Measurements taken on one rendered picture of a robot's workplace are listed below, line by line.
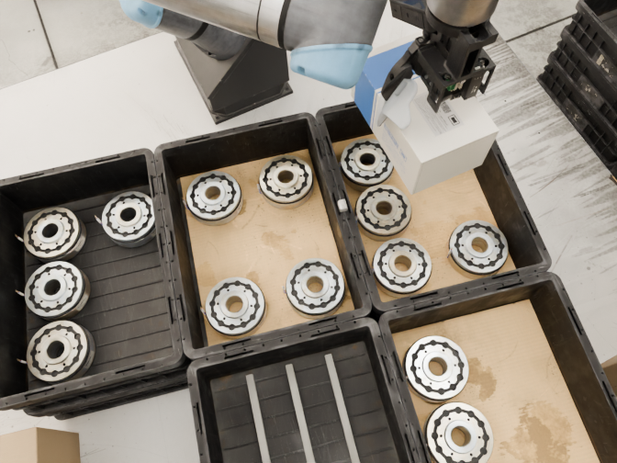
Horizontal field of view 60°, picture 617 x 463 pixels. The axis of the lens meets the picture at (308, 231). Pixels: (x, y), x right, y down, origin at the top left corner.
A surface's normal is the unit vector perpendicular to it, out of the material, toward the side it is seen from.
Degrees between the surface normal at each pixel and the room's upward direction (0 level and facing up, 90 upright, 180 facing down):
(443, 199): 0
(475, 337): 0
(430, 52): 1
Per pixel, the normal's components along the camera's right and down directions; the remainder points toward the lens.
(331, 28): -0.12, 0.23
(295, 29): -0.36, 0.62
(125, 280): -0.03, -0.40
